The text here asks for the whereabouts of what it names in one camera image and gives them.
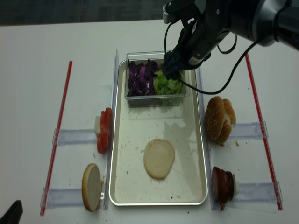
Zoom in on sesame bun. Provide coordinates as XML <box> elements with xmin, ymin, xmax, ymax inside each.
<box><xmin>216</xmin><ymin>99</ymin><xmax>236</xmax><ymax>145</ymax></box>
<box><xmin>205</xmin><ymin>96</ymin><xmax>225</xmax><ymax>140</ymax></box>

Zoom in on clear bun bottom rail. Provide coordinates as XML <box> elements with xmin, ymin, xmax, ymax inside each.
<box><xmin>40</xmin><ymin>188</ymin><xmax>84</xmax><ymax>208</ymax></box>

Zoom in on white tomato pusher block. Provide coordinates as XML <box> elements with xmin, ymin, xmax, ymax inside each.
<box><xmin>94</xmin><ymin>116</ymin><xmax>100</xmax><ymax>136</ymax></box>

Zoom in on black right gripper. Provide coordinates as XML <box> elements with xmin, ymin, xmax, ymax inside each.
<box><xmin>163</xmin><ymin>4</ymin><xmax>230</xmax><ymax>77</ymax></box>

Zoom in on purple cabbage pieces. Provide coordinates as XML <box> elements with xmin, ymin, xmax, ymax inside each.
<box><xmin>127</xmin><ymin>59</ymin><xmax>161</xmax><ymax>97</ymax></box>

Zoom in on sesame bun top front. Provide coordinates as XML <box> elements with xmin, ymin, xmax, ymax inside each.
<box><xmin>205</xmin><ymin>96</ymin><xmax>225</xmax><ymax>140</ymax></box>

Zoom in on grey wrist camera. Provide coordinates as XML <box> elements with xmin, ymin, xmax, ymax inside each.
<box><xmin>162</xmin><ymin>0</ymin><xmax>180</xmax><ymax>24</ymax></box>

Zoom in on clear patty rail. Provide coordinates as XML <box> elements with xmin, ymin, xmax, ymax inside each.
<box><xmin>233</xmin><ymin>182</ymin><xmax>283</xmax><ymax>203</ymax></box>

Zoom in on clear bun rail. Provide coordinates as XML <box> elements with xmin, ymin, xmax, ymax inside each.
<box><xmin>229</xmin><ymin>122</ymin><xmax>269</xmax><ymax>139</ymax></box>
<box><xmin>40</xmin><ymin>188</ymin><xmax>84</xmax><ymax>208</ymax></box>

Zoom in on bun bottom on tray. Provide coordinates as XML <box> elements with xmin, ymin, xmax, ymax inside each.
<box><xmin>143</xmin><ymin>138</ymin><xmax>175</xmax><ymax>180</ymax></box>

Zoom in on green lettuce in container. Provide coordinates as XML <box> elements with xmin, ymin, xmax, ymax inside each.
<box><xmin>154</xmin><ymin>70</ymin><xmax>183</xmax><ymax>105</ymax></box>

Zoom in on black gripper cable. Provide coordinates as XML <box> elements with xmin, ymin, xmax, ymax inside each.
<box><xmin>164</xmin><ymin>21</ymin><xmax>260</xmax><ymax>95</ymax></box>

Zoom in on left red strip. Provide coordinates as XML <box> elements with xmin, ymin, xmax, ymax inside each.
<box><xmin>40</xmin><ymin>61</ymin><xmax>73</xmax><ymax>216</ymax></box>

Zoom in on red strip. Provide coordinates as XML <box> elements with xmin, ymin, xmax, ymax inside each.
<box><xmin>245</xmin><ymin>54</ymin><xmax>283</xmax><ymax>210</ymax></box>
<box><xmin>40</xmin><ymin>61</ymin><xmax>73</xmax><ymax>216</ymax></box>

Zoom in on white patty pusher block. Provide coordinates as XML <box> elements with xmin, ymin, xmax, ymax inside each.
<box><xmin>233</xmin><ymin>174</ymin><xmax>240</xmax><ymax>199</ymax></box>

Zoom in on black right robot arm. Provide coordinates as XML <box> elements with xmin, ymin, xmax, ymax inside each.
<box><xmin>162</xmin><ymin>0</ymin><xmax>299</xmax><ymax>76</ymax></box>

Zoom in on clear tomato rail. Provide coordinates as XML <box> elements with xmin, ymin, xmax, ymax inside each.
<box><xmin>52</xmin><ymin>129</ymin><xmax>97</xmax><ymax>146</ymax></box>

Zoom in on upright bun bottom slice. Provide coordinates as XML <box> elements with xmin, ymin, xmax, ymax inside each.
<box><xmin>81</xmin><ymin>163</ymin><xmax>101</xmax><ymax>212</ymax></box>

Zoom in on clear plastic salad container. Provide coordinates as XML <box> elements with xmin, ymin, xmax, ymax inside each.
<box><xmin>124</xmin><ymin>51</ymin><xmax>186</xmax><ymax>107</ymax></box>

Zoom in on metal baking tray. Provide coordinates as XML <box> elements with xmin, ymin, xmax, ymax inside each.
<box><xmin>109</xmin><ymin>62</ymin><xmax>208</xmax><ymax>206</ymax></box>

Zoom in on sesame bun top rear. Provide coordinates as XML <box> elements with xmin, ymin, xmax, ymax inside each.
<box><xmin>216</xmin><ymin>99</ymin><xmax>236</xmax><ymax>145</ymax></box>

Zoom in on tomato slices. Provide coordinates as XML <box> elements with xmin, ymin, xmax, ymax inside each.
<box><xmin>97</xmin><ymin>107</ymin><xmax>112</xmax><ymax>154</ymax></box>

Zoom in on right red strip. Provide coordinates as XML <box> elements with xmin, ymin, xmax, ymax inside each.
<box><xmin>245</xmin><ymin>54</ymin><xmax>283</xmax><ymax>210</ymax></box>

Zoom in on stack of meat patties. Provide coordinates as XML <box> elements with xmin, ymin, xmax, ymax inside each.
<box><xmin>212</xmin><ymin>167</ymin><xmax>235</xmax><ymax>211</ymax></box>

